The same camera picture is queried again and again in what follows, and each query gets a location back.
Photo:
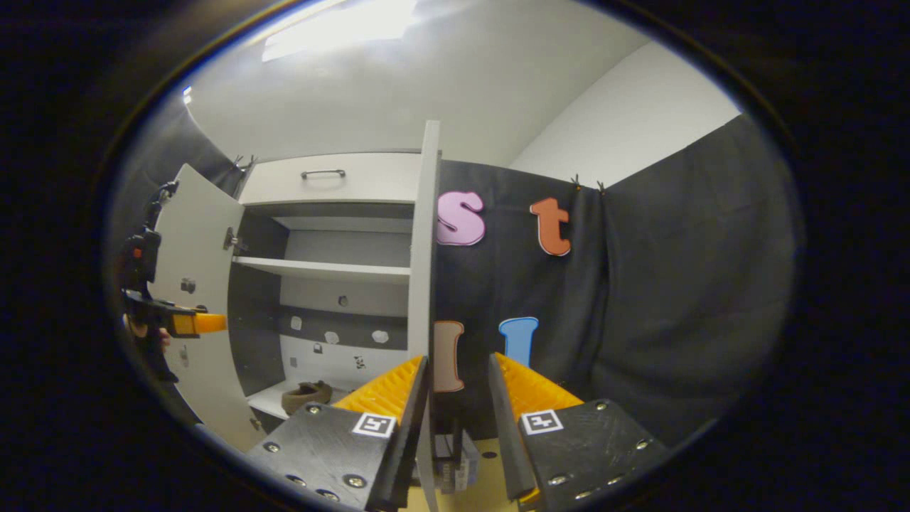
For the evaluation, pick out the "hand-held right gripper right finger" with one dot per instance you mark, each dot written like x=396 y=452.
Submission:
x=508 y=441

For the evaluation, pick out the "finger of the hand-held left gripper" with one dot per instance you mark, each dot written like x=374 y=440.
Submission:
x=185 y=323

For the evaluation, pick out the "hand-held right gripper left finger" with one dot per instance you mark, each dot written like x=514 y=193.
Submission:
x=405 y=455

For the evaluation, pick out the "white shoe cabinet door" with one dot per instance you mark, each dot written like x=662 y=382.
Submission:
x=206 y=235
x=424 y=249

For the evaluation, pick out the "white shoe cabinet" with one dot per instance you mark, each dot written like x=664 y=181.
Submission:
x=341 y=245

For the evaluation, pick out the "metal door hinge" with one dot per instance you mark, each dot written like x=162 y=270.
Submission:
x=231 y=240

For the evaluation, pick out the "white cabinet shelf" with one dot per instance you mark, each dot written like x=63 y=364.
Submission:
x=327 y=269

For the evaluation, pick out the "white cabinet drawer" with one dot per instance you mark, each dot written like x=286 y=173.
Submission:
x=370 y=181

